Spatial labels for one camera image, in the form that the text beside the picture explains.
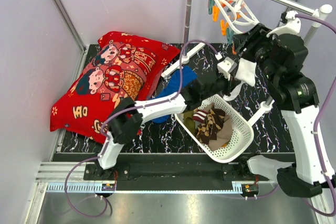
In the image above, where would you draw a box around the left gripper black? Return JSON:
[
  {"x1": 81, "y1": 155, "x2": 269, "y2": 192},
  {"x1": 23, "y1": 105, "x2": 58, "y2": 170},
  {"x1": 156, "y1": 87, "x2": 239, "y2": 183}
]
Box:
[{"x1": 200, "y1": 70, "x2": 240, "y2": 101}]

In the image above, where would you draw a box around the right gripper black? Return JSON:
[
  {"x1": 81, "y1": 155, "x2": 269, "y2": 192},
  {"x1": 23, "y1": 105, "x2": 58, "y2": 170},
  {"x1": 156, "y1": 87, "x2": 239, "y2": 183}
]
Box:
[{"x1": 231, "y1": 22, "x2": 280, "y2": 84}]

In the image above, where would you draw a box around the brown yellow diamond sock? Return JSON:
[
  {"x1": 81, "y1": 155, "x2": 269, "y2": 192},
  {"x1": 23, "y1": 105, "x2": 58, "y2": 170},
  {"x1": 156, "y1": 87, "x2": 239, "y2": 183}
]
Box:
[
  {"x1": 204, "y1": 108, "x2": 226, "y2": 129},
  {"x1": 196, "y1": 121, "x2": 224, "y2": 144}
]

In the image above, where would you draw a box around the white round clip hanger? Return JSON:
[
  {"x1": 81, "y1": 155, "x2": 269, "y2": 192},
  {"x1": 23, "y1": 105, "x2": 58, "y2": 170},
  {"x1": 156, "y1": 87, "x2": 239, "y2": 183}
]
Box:
[{"x1": 208, "y1": 0, "x2": 259, "y2": 44}]

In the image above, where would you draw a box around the maroon striped beige sock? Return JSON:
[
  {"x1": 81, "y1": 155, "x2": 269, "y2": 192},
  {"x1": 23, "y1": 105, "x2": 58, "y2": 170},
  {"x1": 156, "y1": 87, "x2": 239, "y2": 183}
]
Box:
[
  {"x1": 192, "y1": 103, "x2": 214, "y2": 123},
  {"x1": 208, "y1": 115, "x2": 233, "y2": 151}
]

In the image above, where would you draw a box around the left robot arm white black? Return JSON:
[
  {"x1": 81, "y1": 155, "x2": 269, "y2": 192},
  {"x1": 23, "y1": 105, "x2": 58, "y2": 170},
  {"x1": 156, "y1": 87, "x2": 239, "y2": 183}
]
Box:
[{"x1": 95, "y1": 73, "x2": 240, "y2": 180}]

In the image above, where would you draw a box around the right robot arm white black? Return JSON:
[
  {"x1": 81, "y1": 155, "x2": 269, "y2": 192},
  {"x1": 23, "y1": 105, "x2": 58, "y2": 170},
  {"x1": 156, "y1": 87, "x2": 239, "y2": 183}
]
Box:
[{"x1": 233, "y1": 24, "x2": 335, "y2": 198}]

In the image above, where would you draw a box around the blue towel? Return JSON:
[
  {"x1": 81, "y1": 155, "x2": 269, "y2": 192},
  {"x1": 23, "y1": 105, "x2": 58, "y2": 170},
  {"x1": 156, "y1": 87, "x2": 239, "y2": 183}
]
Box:
[{"x1": 148, "y1": 66, "x2": 197, "y2": 124}]

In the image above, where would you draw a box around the white perforated plastic basket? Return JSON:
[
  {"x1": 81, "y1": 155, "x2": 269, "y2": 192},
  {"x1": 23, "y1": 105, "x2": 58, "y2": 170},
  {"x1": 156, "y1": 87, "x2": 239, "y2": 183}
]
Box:
[{"x1": 174, "y1": 94, "x2": 254, "y2": 164}]

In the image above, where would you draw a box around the silver clothes rack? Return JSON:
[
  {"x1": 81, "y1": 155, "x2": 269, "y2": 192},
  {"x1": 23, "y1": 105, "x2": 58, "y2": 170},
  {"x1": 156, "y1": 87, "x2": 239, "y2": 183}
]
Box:
[{"x1": 161, "y1": 0, "x2": 332, "y2": 125}]

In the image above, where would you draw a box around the red cartoon print pillow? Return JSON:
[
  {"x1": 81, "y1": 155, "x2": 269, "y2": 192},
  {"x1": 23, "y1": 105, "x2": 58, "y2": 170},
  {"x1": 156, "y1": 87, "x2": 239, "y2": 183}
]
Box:
[{"x1": 49, "y1": 31, "x2": 180, "y2": 144}]

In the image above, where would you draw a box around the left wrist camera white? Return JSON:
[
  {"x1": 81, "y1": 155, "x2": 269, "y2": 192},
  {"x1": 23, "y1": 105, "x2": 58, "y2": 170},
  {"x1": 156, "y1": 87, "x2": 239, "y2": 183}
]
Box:
[{"x1": 215, "y1": 53, "x2": 237, "y2": 80}]

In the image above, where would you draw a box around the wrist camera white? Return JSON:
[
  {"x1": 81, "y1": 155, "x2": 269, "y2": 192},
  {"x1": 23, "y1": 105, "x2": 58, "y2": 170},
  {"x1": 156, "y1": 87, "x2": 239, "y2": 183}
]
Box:
[
  {"x1": 215, "y1": 53, "x2": 237, "y2": 80},
  {"x1": 266, "y1": 10, "x2": 301, "y2": 38}
]

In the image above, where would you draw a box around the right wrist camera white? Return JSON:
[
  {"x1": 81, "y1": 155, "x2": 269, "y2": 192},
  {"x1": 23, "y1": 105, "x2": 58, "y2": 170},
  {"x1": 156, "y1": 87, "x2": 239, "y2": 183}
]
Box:
[{"x1": 266, "y1": 10, "x2": 301, "y2": 38}]

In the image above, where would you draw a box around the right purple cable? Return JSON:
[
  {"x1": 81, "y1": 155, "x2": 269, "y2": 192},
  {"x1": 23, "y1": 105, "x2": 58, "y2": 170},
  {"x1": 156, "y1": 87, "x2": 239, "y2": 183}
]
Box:
[{"x1": 295, "y1": 14, "x2": 336, "y2": 217}]

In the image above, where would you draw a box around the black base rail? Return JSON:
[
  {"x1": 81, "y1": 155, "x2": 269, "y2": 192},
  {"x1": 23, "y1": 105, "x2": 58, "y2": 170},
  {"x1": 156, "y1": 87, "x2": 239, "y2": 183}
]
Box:
[{"x1": 74, "y1": 154, "x2": 258, "y2": 191}]

